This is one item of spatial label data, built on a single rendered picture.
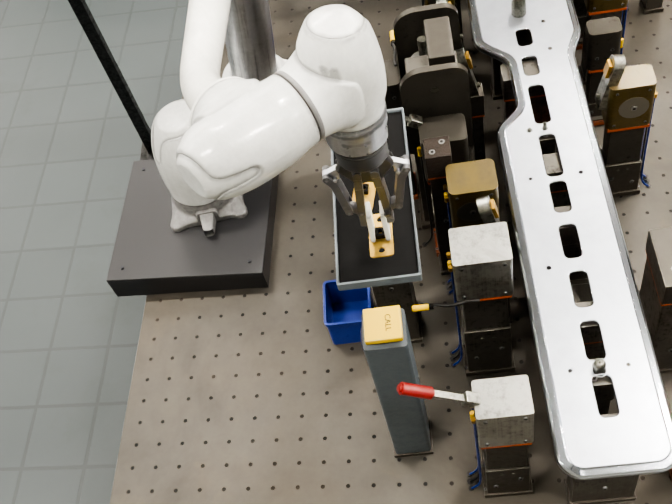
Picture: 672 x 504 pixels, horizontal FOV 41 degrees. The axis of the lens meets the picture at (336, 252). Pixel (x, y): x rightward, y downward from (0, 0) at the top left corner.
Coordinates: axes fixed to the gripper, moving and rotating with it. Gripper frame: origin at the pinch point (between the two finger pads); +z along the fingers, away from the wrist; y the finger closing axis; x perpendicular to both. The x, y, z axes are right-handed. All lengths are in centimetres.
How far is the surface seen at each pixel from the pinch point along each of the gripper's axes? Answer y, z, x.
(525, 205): 25.5, 24.6, 17.7
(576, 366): 28.9, 24.5, -16.3
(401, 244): 2.9, 8.6, 1.1
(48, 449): -115, 125, 23
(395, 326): 0.9, 8.6, -14.3
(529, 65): 32, 26, 55
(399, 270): 2.2, 8.6, -4.0
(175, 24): -90, 126, 205
